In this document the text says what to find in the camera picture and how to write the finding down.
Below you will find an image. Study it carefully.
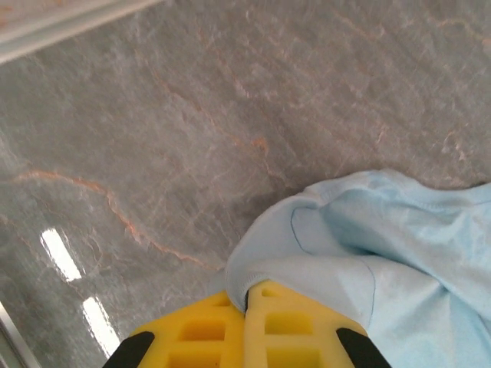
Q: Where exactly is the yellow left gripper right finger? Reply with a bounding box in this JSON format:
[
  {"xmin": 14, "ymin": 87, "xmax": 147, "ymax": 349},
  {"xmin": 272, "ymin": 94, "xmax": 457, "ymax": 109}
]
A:
[{"xmin": 244, "ymin": 278, "xmax": 393, "ymax": 368}]

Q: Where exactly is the aluminium left side table rail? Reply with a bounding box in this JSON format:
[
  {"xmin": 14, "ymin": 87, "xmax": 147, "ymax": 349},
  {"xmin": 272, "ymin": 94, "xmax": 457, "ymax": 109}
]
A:
[{"xmin": 0, "ymin": 0, "xmax": 166, "ymax": 65}]

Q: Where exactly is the aluminium front beam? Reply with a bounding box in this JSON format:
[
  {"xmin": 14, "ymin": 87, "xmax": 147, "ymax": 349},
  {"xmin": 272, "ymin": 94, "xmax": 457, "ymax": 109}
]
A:
[{"xmin": 0, "ymin": 301, "xmax": 44, "ymax": 368}]

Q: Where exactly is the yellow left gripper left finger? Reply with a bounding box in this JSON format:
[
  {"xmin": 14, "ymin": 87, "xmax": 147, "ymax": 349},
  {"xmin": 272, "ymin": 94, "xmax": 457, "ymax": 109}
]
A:
[{"xmin": 102, "ymin": 290, "xmax": 247, "ymax": 368}]

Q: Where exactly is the light blue t-shirt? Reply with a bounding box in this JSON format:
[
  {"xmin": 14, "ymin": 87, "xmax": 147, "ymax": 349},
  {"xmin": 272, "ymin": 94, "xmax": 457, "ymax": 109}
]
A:
[{"xmin": 225, "ymin": 168, "xmax": 491, "ymax": 368}]

